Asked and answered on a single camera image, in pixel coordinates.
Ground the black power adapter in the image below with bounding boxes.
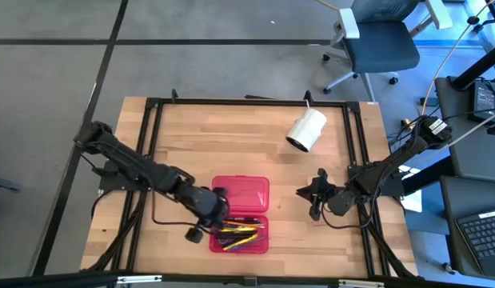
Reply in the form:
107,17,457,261
469,79,495,123

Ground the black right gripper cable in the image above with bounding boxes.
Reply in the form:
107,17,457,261
321,191,378,231

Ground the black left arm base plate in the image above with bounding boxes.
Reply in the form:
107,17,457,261
98,159,157,192

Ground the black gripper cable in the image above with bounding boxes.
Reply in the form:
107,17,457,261
321,191,378,231
150,186,204,230

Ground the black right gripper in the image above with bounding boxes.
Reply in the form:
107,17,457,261
296,167,345,222

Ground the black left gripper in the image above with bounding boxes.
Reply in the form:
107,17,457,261
185,186,232,244

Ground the short yellow cable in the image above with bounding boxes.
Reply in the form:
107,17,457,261
315,0,341,11

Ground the long yellow cable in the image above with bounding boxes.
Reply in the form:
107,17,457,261
402,0,495,131

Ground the white cylindrical camera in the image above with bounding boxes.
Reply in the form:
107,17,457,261
285,99,328,153

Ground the silver frame bracket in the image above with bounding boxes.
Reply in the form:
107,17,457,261
117,274,163,285
337,278,386,288

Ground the black desk leg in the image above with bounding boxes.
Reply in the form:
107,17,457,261
450,39,495,91

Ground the white cable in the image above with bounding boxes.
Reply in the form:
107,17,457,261
446,110,495,149

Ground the dark grey desk top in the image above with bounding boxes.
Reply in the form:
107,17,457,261
438,175,495,281
434,75,495,181

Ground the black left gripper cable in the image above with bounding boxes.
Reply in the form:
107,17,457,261
150,186,204,230

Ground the black chair base with casters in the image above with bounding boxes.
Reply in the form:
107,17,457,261
465,0,495,35

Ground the black desk crossbar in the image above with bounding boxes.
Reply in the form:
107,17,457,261
401,154,456,196

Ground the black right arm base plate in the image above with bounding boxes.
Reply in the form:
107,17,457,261
346,163,406,199

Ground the black laptop keyboard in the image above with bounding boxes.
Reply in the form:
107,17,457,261
454,210,495,279

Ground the white paper sheet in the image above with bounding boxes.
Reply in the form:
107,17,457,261
401,166,423,213

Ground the red plastic pencil box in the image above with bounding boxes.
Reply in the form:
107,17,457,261
209,174,271,255

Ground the grey and white office chair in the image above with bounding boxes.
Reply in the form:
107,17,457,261
321,0,454,103

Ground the black aluminium table frame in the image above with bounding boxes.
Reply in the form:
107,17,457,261
81,88,420,288

